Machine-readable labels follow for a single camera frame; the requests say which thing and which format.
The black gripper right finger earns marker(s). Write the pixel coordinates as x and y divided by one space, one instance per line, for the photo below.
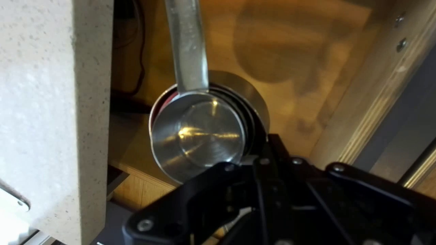
345 204

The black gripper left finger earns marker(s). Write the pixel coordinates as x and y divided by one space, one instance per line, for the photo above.
181 204

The open wooden drawer dark front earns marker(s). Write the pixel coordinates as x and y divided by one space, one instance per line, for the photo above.
294 68

